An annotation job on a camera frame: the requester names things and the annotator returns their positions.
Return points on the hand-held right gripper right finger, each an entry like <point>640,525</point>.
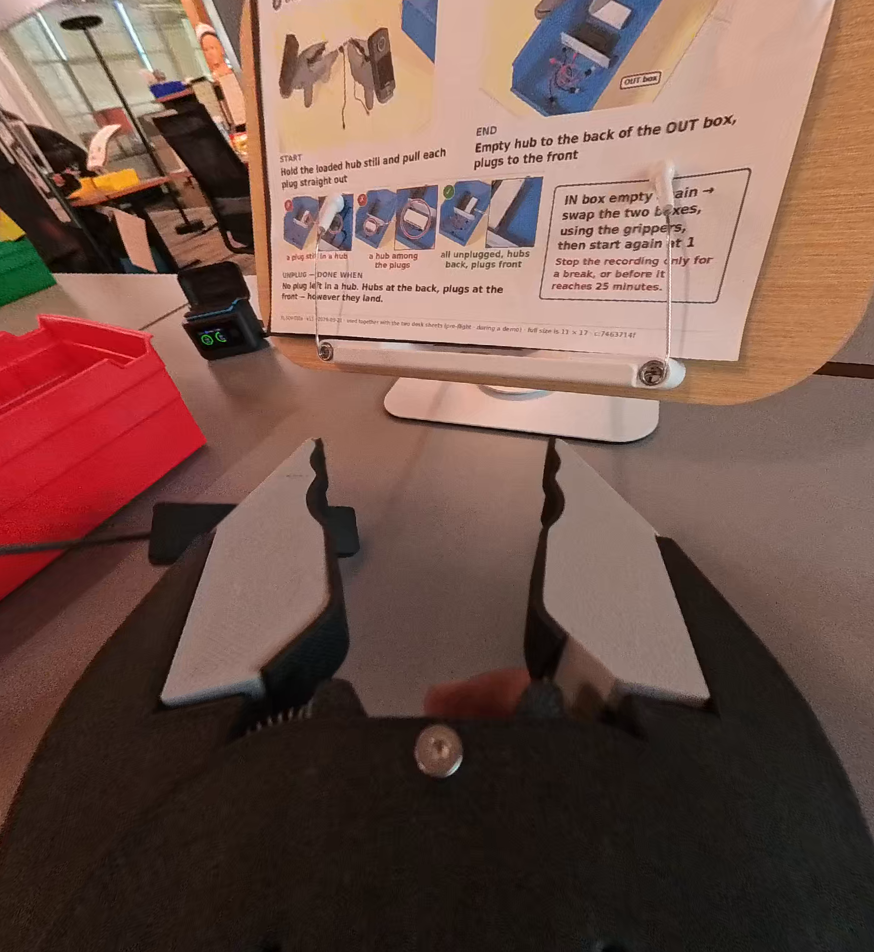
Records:
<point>615,595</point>

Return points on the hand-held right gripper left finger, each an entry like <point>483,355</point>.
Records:
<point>258,587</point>

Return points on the black USB hub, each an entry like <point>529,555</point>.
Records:
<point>184,532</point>

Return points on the person's right hand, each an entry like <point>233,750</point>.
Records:
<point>481,692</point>

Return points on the red plastic bin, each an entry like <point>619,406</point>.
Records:
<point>72,446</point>

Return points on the white stand base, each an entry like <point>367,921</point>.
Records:
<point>444,416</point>

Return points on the black charging case with display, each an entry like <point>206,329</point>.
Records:
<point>217,335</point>

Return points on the white board ledge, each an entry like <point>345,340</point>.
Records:
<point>481,364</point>

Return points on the printed instruction sheet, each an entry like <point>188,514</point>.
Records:
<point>407,312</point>

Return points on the black office chair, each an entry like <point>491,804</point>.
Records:
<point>206,163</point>

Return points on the yellow plastic bin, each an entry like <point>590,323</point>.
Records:
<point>109,182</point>

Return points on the instruction sheet on wooden stand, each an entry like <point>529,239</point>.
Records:
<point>839,223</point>

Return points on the black floor lamp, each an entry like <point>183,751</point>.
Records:
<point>80,20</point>

